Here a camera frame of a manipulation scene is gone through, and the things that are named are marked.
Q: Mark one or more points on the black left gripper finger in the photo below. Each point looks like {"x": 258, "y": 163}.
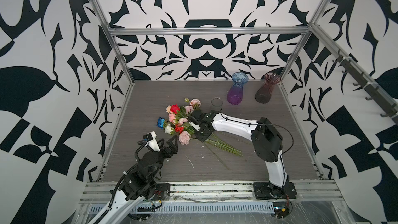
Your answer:
{"x": 161, "y": 143}
{"x": 174, "y": 144}

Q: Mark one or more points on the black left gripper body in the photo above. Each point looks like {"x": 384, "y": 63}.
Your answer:
{"x": 162, "y": 154}

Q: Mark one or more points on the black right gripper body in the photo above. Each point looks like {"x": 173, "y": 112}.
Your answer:
{"x": 201, "y": 135}

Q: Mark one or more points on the pink carnation spray stem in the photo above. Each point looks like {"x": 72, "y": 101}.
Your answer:
{"x": 194, "y": 108}

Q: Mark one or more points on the pink peony stem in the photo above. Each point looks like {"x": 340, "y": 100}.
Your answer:
{"x": 185, "y": 137}

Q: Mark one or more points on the red artificial rose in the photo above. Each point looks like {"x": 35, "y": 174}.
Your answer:
{"x": 181, "y": 118}
{"x": 179, "y": 129}

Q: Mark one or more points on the clear ribbed glass vase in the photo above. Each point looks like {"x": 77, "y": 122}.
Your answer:
{"x": 216, "y": 104}

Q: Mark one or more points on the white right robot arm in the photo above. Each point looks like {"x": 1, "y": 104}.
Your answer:
{"x": 267, "y": 142}

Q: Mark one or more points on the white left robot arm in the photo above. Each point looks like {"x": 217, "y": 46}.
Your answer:
{"x": 137, "y": 184}

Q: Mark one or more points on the blue purple glass vase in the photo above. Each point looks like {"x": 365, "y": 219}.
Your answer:
{"x": 235, "y": 94}

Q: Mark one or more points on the dark red glass vase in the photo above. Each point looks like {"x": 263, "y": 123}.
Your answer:
{"x": 264, "y": 94}

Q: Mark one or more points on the white artificial rose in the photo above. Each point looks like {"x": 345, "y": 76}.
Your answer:
{"x": 169, "y": 129}

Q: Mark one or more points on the blue artificial rose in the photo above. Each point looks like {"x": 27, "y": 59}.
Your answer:
{"x": 161, "y": 122}

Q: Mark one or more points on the light pink artificial rose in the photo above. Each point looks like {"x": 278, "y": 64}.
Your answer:
{"x": 172, "y": 117}

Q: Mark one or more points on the peach artificial rose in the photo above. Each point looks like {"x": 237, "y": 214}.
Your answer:
{"x": 168, "y": 110}

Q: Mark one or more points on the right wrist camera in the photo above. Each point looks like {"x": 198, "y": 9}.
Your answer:
{"x": 194, "y": 126}

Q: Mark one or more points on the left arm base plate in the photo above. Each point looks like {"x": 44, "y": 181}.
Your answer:
{"x": 159, "y": 192}

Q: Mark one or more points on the white cable duct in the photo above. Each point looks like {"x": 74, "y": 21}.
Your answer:
{"x": 207, "y": 207}

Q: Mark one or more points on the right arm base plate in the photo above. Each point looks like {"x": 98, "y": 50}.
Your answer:
{"x": 268, "y": 191}

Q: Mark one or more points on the aluminium front rail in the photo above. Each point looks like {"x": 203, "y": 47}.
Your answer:
{"x": 201, "y": 191}

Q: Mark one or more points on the wall hook rail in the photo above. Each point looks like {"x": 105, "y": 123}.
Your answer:
{"x": 365, "y": 82}

